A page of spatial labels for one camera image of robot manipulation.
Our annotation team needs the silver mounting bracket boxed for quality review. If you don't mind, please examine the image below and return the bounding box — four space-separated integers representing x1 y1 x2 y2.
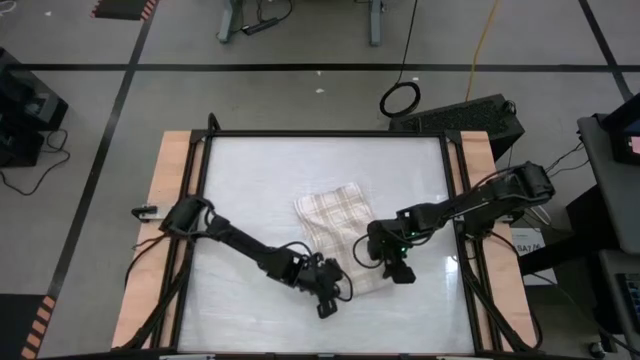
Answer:
130 203 169 222

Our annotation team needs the black hanging cable with coil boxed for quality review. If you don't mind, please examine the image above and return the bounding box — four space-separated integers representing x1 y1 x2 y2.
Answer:
378 0 423 120

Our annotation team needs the white plaid kitchen towel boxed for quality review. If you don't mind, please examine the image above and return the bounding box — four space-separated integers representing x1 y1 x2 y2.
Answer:
293 182 396 297

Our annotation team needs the grey desk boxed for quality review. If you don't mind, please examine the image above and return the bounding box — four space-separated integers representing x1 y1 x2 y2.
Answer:
597 248 640 351
577 113 640 256

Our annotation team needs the white paper label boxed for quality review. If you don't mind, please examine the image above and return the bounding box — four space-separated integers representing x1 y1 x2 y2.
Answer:
509 227 547 259

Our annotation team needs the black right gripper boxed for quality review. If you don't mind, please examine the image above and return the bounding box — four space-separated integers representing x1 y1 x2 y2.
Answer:
367 218 417 285

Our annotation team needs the black monitor pink screen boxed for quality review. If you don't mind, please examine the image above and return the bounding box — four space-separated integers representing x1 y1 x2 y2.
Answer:
599 92 640 167

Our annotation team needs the yellow hanging cable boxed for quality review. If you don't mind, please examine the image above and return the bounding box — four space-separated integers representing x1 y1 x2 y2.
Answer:
464 0 503 103

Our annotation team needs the grey desk leg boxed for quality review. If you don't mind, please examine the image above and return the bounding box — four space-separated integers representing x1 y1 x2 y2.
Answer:
368 0 386 48
216 0 245 45

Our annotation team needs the black orange striped mat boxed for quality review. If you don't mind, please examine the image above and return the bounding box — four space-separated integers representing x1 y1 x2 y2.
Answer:
89 0 160 22
0 293 58 360

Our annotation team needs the black table frame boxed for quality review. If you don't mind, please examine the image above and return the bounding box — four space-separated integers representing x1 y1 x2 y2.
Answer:
118 128 544 357

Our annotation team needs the black power strip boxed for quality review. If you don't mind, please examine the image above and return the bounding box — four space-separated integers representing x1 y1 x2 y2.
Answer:
241 17 280 37

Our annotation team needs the black equipment box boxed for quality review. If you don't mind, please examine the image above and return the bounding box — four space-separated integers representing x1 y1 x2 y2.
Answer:
0 47 70 169

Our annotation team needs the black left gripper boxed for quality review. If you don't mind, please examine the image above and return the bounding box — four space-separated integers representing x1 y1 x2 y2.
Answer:
293 253 347 320

